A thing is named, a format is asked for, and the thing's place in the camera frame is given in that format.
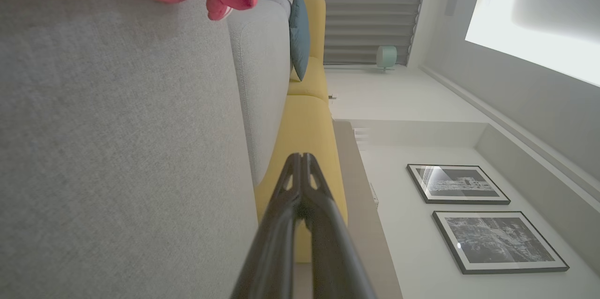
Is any yellow sofa backrest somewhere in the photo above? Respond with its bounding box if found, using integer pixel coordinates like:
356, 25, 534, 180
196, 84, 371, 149
255, 0, 348, 263

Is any pale green wall lamp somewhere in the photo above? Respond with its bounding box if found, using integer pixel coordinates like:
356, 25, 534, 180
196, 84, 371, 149
376, 45, 398, 73

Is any grey pleated curtain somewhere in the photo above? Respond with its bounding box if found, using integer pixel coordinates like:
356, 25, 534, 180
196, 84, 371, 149
276, 0, 429, 66

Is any blue throw pillow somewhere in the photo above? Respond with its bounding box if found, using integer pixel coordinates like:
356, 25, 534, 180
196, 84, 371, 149
288, 0, 311, 82

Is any large grey sofa seat cushion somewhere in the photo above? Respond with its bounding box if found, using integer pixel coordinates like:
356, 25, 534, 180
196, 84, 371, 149
0, 0, 259, 299

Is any black framed monochrome picture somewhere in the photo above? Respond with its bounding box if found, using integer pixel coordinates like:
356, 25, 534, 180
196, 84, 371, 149
406, 164, 511, 205
432, 211, 570, 275

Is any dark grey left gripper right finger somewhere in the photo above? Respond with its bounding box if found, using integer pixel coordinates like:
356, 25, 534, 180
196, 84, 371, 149
300, 153, 377, 299

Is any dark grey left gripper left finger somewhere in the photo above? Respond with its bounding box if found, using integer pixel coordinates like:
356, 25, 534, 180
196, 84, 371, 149
231, 153, 301, 299

